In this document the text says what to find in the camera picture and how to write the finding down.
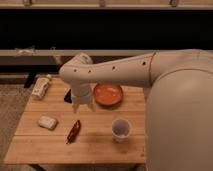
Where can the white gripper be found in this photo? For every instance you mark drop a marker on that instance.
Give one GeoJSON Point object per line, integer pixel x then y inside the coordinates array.
{"type": "Point", "coordinates": [81, 94]}

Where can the red chili pepper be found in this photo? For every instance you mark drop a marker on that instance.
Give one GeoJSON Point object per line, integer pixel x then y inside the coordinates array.
{"type": "Point", "coordinates": [74, 132]}

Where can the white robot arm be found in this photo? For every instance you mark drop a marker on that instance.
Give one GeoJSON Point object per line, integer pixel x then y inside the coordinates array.
{"type": "Point", "coordinates": [179, 107]}

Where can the black object behind gripper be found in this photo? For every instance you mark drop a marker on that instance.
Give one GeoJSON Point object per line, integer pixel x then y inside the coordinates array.
{"type": "Point", "coordinates": [67, 97]}

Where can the orange bowl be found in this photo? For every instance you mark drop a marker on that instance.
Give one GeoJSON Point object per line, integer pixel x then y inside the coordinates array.
{"type": "Point", "coordinates": [108, 94]}

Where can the clear plastic cup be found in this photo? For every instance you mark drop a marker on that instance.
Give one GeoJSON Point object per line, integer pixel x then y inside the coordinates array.
{"type": "Point", "coordinates": [121, 129]}

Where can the white lying bottle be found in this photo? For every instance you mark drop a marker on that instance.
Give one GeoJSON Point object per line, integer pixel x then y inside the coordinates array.
{"type": "Point", "coordinates": [41, 86]}

